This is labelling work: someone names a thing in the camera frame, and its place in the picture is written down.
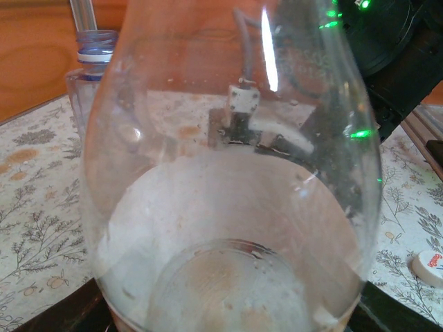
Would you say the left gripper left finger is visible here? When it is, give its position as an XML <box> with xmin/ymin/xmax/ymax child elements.
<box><xmin>17</xmin><ymin>278</ymin><xmax>120</xmax><ymax>332</ymax></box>

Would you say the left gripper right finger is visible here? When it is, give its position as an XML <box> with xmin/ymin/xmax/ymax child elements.
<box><xmin>345</xmin><ymin>292</ymin><xmax>442</xmax><ymax>332</ymax></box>

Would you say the white cap with red print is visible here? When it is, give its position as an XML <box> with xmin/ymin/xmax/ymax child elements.
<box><xmin>410</xmin><ymin>250</ymin><xmax>443</xmax><ymax>288</ymax></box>

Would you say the large clear plastic bottle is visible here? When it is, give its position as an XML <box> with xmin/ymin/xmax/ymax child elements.
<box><xmin>80</xmin><ymin>0</ymin><xmax>383</xmax><ymax>332</ymax></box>

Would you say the small blue-tinted clear bottle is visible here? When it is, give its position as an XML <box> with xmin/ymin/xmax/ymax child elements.
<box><xmin>64</xmin><ymin>30</ymin><xmax>120</xmax><ymax>142</ymax></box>

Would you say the floral print tablecloth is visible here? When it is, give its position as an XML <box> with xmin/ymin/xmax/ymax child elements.
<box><xmin>0</xmin><ymin>90</ymin><xmax>443</xmax><ymax>332</ymax></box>

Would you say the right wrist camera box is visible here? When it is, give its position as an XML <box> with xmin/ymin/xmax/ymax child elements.
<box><xmin>226</xmin><ymin>82</ymin><xmax>261</xmax><ymax>121</ymax></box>

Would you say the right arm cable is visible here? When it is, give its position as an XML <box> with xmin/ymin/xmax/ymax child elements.
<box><xmin>232</xmin><ymin>7</ymin><xmax>267</xmax><ymax>84</ymax></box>

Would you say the long aluminium mounting rail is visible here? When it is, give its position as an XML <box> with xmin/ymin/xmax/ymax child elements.
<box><xmin>401</xmin><ymin>103</ymin><xmax>443</xmax><ymax>172</ymax></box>

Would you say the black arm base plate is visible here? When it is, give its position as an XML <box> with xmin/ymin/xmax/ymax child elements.
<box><xmin>426</xmin><ymin>138</ymin><xmax>443</xmax><ymax>162</ymax></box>

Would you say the aluminium frame post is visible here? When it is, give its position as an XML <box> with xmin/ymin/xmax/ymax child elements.
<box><xmin>68</xmin><ymin>0</ymin><xmax>99</xmax><ymax>33</ymax></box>

